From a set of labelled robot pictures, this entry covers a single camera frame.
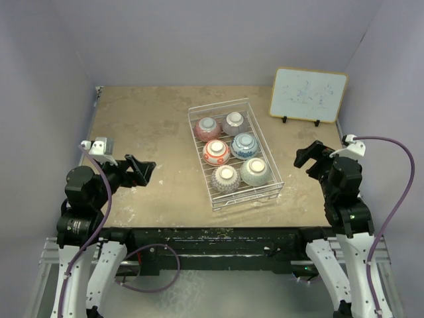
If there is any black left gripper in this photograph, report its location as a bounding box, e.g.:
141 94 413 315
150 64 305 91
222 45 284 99
91 153 154 208

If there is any green patterned bowl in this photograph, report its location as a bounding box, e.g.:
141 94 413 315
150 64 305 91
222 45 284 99
240 158 271 187

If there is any blue floral bowl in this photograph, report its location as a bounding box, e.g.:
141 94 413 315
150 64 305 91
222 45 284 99
230 132 259 160

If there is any white wire dish rack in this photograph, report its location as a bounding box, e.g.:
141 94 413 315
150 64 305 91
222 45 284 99
187 97 285 212

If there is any orange floral bowl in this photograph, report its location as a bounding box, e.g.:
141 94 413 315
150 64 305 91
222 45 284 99
202 139 231 166

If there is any purple patterned bowl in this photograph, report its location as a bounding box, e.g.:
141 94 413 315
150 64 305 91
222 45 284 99
211 165 241 194

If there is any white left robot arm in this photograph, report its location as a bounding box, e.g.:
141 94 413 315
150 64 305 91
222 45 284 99
51 154 156 317

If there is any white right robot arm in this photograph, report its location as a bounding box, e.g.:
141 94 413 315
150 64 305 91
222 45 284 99
293 140 393 317

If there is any yellow framed whiteboard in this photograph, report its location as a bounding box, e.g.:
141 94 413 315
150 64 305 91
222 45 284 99
269 68 348 123

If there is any pink patterned bowl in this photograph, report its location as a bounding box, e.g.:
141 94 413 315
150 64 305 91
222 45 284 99
194 117 221 142

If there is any grey striped bowl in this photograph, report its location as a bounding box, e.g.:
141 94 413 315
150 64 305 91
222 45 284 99
221 112 248 136

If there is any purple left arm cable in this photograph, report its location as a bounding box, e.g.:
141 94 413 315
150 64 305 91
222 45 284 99
56 144 182 318

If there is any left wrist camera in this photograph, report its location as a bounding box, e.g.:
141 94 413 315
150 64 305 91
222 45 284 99
80 137 115 156

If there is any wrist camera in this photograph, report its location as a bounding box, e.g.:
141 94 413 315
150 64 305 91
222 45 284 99
330 134 366 160
80 137 115 156

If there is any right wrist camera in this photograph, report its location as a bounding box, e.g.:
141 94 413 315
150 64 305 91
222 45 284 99
330 134 366 160

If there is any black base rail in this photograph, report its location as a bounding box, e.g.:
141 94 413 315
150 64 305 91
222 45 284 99
100 227 335 276

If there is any aluminium frame rail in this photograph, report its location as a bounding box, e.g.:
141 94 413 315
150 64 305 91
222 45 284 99
24 237 59 317

